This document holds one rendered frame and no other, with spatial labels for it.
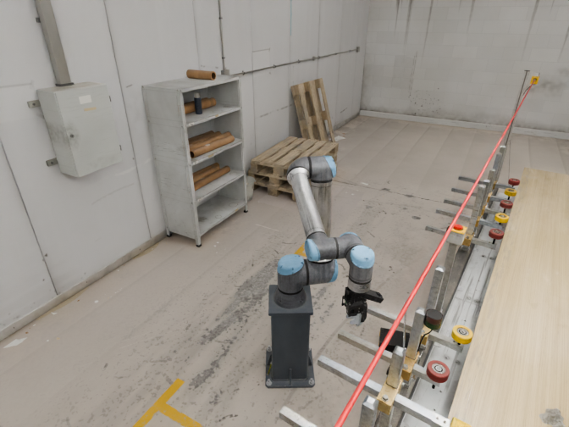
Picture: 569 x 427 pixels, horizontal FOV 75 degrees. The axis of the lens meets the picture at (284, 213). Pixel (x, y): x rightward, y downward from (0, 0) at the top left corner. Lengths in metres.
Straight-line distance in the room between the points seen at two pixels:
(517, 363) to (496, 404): 0.24
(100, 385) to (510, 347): 2.34
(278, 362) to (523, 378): 1.35
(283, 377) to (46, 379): 1.55
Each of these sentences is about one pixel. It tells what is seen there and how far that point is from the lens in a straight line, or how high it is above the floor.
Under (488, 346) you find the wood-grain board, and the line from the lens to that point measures 1.81.
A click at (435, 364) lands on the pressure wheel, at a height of 0.91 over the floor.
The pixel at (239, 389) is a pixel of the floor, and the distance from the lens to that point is 2.62.
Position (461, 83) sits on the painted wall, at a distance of 8.86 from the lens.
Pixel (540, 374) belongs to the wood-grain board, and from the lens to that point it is 1.79.
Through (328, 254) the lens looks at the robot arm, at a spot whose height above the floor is 1.25.
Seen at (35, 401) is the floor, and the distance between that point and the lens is 2.98.
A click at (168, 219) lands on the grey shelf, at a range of 4.04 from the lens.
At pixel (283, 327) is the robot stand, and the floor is 0.48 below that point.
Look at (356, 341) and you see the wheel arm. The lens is 1.70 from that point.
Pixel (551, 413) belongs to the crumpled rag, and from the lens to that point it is 1.68.
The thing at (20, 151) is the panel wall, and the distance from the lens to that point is 3.14.
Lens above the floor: 2.09
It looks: 28 degrees down
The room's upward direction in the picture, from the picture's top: straight up
